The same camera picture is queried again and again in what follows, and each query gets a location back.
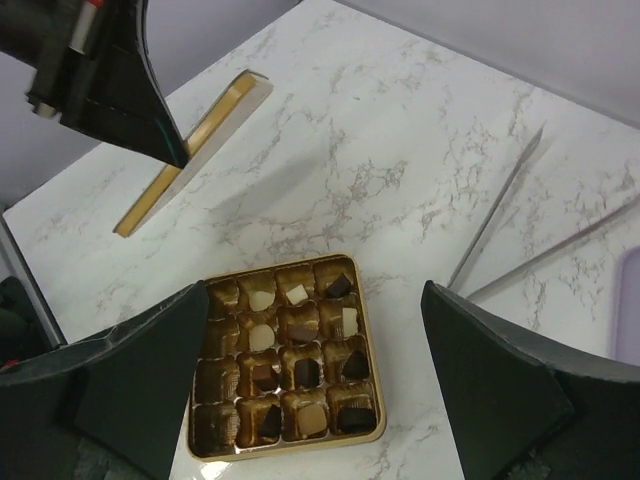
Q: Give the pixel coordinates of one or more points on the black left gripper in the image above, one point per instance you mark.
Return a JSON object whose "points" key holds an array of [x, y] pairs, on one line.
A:
{"points": [[93, 72]]}

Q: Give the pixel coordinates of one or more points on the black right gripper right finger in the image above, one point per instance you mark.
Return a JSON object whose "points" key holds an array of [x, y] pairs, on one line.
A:
{"points": [[523, 406]]}

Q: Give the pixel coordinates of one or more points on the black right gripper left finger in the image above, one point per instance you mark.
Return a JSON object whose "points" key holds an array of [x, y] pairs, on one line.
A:
{"points": [[123, 390]]}

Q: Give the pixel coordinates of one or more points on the silver tin lid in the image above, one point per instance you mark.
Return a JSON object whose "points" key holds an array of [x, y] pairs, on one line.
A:
{"points": [[229, 112]]}

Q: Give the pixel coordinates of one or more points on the dark square chocolate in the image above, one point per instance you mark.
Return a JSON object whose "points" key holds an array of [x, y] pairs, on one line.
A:
{"points": [[351, 420]]}

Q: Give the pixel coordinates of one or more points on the dark heart chocolate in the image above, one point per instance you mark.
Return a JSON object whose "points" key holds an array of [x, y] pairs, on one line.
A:
{"points": [[356, 367]]}

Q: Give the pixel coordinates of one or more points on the metal tongs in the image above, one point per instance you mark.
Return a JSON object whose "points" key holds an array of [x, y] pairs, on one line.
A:
{"points": [[568, 185]]}

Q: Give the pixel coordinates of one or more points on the dark chocolate piece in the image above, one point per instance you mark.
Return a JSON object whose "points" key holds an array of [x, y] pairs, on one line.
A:
{"points": [[306, 373]]}

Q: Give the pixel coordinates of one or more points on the white square chocolate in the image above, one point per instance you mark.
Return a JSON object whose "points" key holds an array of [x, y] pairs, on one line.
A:
{"points": [[297, 295]]}

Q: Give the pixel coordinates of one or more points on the milk brown chocolate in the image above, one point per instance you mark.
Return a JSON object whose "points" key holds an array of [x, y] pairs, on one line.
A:
{"points": [[265, 378]]}

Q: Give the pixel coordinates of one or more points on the cream oval chocolate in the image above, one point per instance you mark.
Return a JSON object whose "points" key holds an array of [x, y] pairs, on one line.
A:
{"points": [[261, 337]]}

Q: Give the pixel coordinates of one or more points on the white ridged chocolate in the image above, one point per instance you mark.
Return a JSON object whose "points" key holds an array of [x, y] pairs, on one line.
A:
{"points": [[261, 300]]}

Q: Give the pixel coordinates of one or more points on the beige chocolate piece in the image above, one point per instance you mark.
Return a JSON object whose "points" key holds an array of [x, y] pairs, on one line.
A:
{"points": [[312, 420]]}

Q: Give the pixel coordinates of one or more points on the gold chocolate tin box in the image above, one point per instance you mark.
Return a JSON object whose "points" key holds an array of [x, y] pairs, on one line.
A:
{"points": [[230, 419]]}

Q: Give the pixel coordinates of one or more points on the lavender plastic tray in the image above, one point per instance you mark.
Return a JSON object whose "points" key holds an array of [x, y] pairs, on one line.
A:
{"points": [[627, 310]]}

